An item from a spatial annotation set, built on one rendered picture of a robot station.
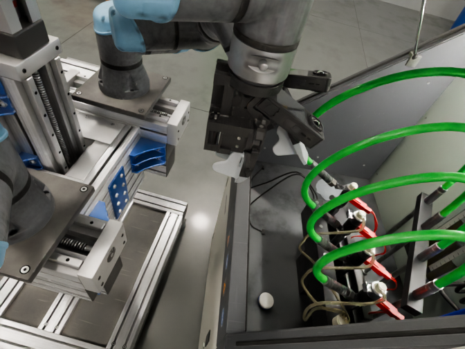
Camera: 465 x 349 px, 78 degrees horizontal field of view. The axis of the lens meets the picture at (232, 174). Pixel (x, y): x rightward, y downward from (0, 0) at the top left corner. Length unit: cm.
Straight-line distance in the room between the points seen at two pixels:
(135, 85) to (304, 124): 64
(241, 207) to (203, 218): 109
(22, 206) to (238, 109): 43
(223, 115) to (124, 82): 57
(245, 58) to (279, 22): 5
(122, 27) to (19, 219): 39
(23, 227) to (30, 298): 93
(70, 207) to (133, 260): 86
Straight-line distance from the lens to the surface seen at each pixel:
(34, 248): 67
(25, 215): 65
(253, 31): 32
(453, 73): 60
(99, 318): 146
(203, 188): 201
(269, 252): 89
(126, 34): 57
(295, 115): 39
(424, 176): 50
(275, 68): 34
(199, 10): 28
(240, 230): 76
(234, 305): 68
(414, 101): 103
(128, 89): 94
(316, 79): 55
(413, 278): 71
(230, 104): 38
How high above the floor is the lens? 160
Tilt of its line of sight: 49 degrees down
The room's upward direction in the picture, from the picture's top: 15 degrees clockwise
